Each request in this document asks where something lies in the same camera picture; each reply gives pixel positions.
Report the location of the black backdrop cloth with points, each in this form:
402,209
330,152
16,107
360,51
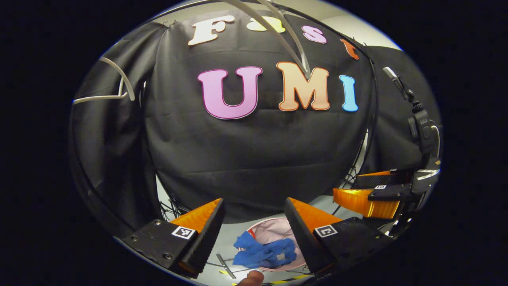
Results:
258,159

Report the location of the pink laundry hamper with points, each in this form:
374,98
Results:
270,230

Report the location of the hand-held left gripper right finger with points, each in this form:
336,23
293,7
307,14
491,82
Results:
301,234

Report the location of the white clothes hanger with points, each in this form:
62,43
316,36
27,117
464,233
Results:
99,98
301,59

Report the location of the black backdrop stand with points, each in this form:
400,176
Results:
353,176
170,208

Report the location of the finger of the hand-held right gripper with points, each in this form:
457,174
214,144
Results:
389,192
381,179

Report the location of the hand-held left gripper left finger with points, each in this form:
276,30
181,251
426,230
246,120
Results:
206,242

